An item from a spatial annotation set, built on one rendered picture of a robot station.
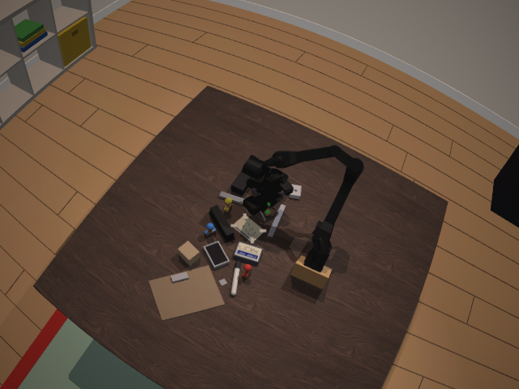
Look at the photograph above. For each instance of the tan clipboard with grey clip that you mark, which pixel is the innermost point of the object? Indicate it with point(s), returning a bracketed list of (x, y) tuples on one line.
[(186, 292)]

